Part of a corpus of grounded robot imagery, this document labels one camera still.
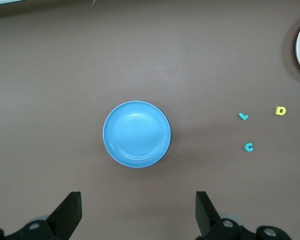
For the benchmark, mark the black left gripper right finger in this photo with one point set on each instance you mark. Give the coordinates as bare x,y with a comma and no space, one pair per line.
207,220

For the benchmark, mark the blue plate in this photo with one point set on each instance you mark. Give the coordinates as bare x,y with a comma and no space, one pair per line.
136,134

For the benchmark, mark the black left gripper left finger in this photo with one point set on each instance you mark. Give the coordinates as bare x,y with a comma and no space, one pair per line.
65,220

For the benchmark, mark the teal foam letter r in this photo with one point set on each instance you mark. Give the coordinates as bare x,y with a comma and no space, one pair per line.
244,117

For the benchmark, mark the teal foam letter c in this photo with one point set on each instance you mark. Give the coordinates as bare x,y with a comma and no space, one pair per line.
246,147

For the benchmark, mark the yellow foam letter a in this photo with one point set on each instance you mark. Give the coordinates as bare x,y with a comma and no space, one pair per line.
277,110

